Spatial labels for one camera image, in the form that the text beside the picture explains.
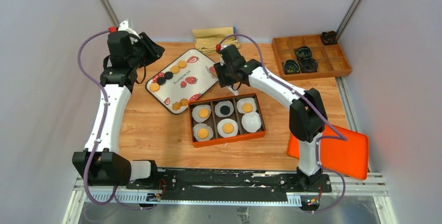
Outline white paper cup back middle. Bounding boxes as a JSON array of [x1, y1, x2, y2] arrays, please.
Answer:
[[214, 101, 234, 118]]

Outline flower yellow cookie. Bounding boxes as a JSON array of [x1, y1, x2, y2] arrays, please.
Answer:
[[172, 102, 181, 111], [179, 98, 189, 107]]

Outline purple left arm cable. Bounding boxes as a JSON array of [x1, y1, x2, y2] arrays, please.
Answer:
[[77, 30, 158, 211]]

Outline white paper cup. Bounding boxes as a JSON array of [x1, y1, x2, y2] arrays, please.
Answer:
[[193, 123, 214, 142], [241, 112, 262, 133], [217, 119, 239, 138], [214, 101, 234, 118], [237, 97, 257, 114], [192, 105, 211, 123]]

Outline wooden compartment organizer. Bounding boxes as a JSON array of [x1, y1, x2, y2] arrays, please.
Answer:
[[272, 34, 352, 81]]

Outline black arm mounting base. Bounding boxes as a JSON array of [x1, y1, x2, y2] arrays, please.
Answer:
[[126, 168, 332, 203]]

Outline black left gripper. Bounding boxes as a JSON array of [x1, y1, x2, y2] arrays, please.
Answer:
[[128, 32, 164, 69]]

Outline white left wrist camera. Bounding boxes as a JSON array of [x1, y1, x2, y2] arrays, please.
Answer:
[[108, 19, 140, 37]]

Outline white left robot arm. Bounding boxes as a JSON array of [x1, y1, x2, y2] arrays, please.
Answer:
[[72, 30, 165, 189]]

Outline dark rolled item in corner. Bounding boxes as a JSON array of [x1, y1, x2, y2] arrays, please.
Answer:
[[320, 31, 338, 46]]

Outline metal tongs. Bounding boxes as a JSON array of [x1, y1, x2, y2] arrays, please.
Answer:
[[206, 66, 240, 96]]

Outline round yellow cookie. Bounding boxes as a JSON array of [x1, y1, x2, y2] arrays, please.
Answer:
[[170, 65, 180, 74], [223, 122, 235, 134], [241, 103, 254, 113], [149, 83, 161, 92], [197, 128, 210, 139], [198, 108, 210, 118], [177, 60, 187, 69]]

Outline white strawberry tray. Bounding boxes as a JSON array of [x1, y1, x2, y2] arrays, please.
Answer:
[[145, 49, 218, 115]]

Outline folded yellow cloth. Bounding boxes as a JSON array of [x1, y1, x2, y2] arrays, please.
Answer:
[[192, 27, 236, 54]]

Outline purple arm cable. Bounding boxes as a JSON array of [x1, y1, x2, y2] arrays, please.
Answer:
[[77, 30, 158, 211], [215, 33, 347, 214]]

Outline white paper cup front right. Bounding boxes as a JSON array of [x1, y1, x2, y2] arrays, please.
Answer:
[[241, 112, 262, 133]]

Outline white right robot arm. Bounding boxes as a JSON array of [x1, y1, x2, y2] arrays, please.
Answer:
[[214, 44, 327, 192]]

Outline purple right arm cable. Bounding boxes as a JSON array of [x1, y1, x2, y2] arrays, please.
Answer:
[[215, 33, 347, 214]]

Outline white paper cup back left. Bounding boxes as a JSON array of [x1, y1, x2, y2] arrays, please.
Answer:
[[192, 105, 211, 123]]

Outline white paper cup front left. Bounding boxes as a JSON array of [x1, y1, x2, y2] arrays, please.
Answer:
[[193, 123, 214, 142]]

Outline orange compartment cookie box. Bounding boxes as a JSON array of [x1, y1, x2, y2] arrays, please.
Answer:
[[189, 93, 266, 148]]

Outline white paper cup front middle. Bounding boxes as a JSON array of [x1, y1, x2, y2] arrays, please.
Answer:
[[217, 119, 239, 138]]

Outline black sandwich cookie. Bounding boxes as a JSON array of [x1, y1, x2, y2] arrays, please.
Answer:
[[156, 77, 167, 86], [164, 71, 174, 80], [219, 105, 230, 116]]

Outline white paper cup back right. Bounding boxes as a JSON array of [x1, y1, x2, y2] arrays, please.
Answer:
[[237, 97, 257, 114]]

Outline orange box lid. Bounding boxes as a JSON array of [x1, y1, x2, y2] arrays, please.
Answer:
[[287, 123, 369, 180]]

